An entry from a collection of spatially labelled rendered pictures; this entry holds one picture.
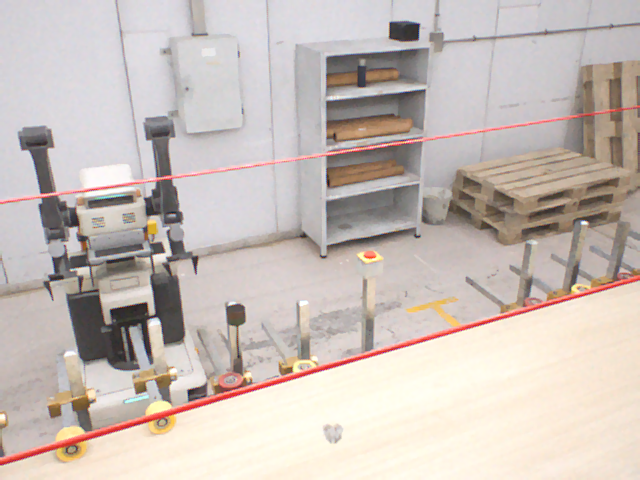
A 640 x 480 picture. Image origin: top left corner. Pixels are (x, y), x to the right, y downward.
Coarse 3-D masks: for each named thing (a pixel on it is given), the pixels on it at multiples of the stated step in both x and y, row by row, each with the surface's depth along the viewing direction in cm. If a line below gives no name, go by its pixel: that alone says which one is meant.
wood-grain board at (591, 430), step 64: (512, 320) 236; (576, 320) 235; (320, 384) 203; (384, 384) 202; (448, 384) 202; (512, 384) 202; (576, 384) 202; (128, 448) 178; (192, 448) 178; (256, 448) 177; (320, 448) 177; (384, 448) 177; (448, 448) 177; (512, 448) 177; (576, 448) 177
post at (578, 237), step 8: (576, 224) 255; (584, 224) 253; (576, 232) 255; (584, 232) 255; (576, 240) 256; (584, 240) 257; (576, 248) 257; (568, 256) 262; (576, 256) 259; (568, 264) 263; (576, 264) 261; (568, 272) 264; (576, 272) 263; (568, 280) 265; (576, 280) 265; (568, 288) 266
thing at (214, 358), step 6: (198, 330) 239; (204, 330) 239; (204, 336) 235; (204, 342) 231; (210, 342) 231; (204, 348) 232; (210, 348) 228; (210, 354) 225; (216, 354) 225; (210, 360) 224; (216, 360) 221; (216, 366) 218; (222, 366) 218; (216, 372) 218; (222, 372) 215
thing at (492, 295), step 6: (468, 276) 283; (468, 282) 283; (474, 282) 279; (480, 282) 278; (474, 288) 279; (480, 288) 275; (486, 288) 273; (486, 294) 272; (492, 294) 269; (498, 294) 268; (492, 300) 268; (498, 300) 265; (504, 300) 264
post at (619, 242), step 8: (624, 224) 263; (616, 232) 268; (624, 232) 265; (616, 240) 269; (624, 240) 268; (616, 248) 269; (624, 248) 270; (616, 256) 270; (616, 264) 272; (608, 272) 276; (616, 272) 274
